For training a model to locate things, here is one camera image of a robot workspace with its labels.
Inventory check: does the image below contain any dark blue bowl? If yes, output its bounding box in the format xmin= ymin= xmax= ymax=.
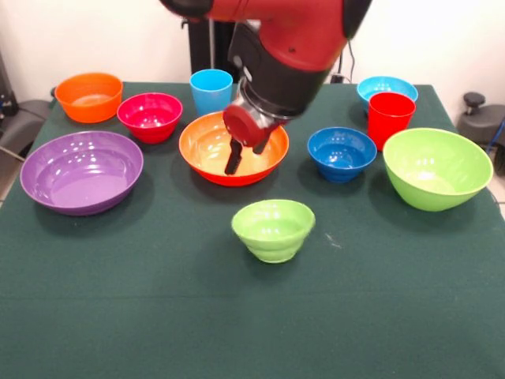
xmin=307 ymin=126 xmax=378 ymax=184

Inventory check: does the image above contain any dark green tablecloth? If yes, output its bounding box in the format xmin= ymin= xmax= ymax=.
xmin=0 ymin=81 xmax=505 ymax=379

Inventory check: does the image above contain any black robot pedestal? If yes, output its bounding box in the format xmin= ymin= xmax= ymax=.
xmin=181 ymin=15 xmax=238 ymax=84

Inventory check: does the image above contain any small green bowl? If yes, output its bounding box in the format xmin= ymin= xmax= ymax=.
xmin=230 ymin=198 xmax=316 ymax=265

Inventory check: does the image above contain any black wall cable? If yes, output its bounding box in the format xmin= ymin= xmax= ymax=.
xmin=330 ymin=41 xmax=356 ymax=84

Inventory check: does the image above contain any purple bowl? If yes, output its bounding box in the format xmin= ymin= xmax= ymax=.
xmin=19 ymin=130 xmax=144 ymax=217

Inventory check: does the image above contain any deep orange bowl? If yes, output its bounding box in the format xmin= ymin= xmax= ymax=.
xmin=54 ymin=72 xmax=124 ymax=124

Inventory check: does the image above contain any red cup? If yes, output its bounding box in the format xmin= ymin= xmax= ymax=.
xmin=367 ymin=92 xmax=417 ymax=152

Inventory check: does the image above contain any light blue cup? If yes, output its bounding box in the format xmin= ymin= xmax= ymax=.
xmin=189 ymin=69 xmax=234 ymax=118

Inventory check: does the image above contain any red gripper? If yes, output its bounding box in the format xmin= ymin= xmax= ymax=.
xmin=222 ymin=104 xmax=288 ymax=177

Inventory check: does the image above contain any magenta bowl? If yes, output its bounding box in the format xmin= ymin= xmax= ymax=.
xmin=116 ymin=92 xmax=184 ymax=144

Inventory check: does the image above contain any light blue bowl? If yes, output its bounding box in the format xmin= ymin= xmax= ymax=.
xmin=356 ymin=75 xmax=419 ymax=115

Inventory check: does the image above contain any blue cable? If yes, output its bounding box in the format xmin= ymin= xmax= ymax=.
xmin=486 ymin=116 xmax=505 ymax=155

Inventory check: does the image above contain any grey machine base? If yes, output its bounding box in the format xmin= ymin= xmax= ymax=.
xmin=457 ymin=92 xmax=505 ymax=147
xmin=0 ymin=98 xmax=52 ymax=159

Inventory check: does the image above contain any large green bowl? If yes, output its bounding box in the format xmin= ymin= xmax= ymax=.
xmin=382 ymin=127 xmax=495 ymax=213

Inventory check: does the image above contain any wide orange bowl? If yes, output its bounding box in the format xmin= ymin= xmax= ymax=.
xmin=178 ymin=110 xmax=290 ymax=187

